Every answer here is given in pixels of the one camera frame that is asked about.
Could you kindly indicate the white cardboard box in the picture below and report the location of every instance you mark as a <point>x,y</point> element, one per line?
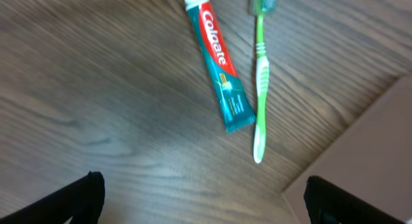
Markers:
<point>371,159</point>

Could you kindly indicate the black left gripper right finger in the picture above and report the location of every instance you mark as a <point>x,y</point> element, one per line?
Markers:
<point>328,203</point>

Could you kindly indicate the green toothbrush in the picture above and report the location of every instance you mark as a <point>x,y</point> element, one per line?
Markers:
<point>260,8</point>

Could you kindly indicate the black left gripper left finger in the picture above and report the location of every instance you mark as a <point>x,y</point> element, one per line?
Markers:
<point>79,202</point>

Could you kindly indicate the Colgate toothpaste tube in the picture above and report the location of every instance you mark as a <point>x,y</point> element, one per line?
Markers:
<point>235,107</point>

